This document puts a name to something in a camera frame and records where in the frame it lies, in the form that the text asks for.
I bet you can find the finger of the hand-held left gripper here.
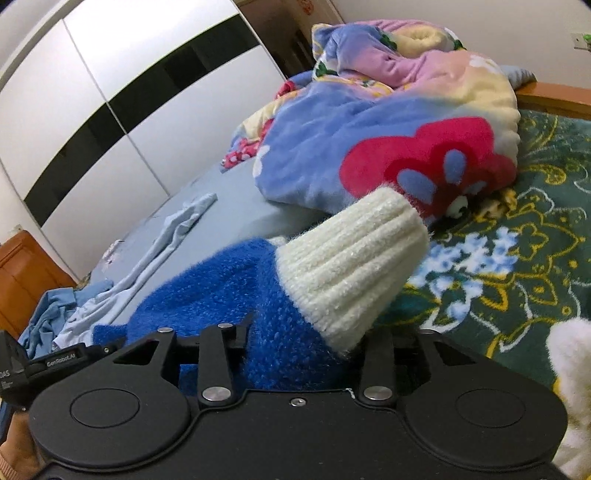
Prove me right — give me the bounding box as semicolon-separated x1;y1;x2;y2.
92;339;127;360

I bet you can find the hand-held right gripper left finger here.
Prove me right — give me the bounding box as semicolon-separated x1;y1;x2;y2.
113;312;254;407

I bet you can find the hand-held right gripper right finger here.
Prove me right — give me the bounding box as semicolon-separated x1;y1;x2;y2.
358;329;481;408

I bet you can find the blue fuzzy sweater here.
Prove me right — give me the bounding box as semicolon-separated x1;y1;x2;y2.
92;187;430;398

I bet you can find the blue crumpled garment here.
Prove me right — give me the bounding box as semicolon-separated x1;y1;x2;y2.
18;286;116;360

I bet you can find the wooden bed headboard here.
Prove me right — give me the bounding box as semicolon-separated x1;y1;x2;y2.
0;230;78;342

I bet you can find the light blue sheet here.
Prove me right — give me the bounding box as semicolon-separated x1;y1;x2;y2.
76;161;333;296

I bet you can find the pale blue garment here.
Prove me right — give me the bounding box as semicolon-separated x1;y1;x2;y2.
53;191;218;352

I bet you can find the green floral blanket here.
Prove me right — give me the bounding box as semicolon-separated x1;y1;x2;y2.
369;108;591;480

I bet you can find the colourful flower blanket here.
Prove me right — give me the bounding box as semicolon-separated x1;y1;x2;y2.
221;18;520;227

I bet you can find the white and black wardrobe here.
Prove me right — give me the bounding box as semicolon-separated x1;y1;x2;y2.
0;0;289;282

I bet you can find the wooden bed footboard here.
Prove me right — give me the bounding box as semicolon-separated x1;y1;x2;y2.
515;79;591;121

